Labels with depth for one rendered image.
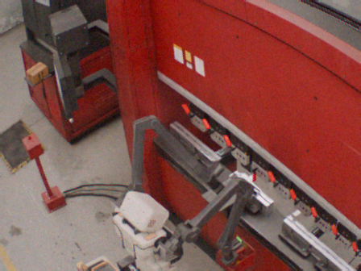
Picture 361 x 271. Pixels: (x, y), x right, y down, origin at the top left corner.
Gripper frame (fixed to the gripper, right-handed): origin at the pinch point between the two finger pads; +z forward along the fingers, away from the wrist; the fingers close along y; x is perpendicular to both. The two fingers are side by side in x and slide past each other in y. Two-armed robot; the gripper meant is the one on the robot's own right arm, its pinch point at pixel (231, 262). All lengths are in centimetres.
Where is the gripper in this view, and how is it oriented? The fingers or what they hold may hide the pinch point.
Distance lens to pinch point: 289.4
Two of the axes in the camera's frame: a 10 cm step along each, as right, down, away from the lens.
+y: 7.7, -5.9, 2.2
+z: 2.9, 6.4, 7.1
